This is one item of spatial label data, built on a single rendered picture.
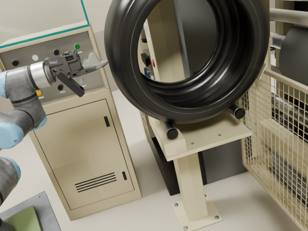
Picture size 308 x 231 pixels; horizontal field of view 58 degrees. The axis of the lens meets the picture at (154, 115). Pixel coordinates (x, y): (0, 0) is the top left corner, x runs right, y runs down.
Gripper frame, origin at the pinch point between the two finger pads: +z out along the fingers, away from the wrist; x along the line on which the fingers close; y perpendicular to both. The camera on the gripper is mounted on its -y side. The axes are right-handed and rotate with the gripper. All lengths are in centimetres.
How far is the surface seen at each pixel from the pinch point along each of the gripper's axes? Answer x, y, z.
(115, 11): -7.4, 17.3, 7.8
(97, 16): 311, -10, 5
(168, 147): -11.8, -34.8, 14.2
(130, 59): -12.8, 2.6, 8.2
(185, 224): 24, -119, 19
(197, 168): 25, -80, 34
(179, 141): -11.8, -33.7, 19.1
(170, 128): -10.8, -27.6, 16.6
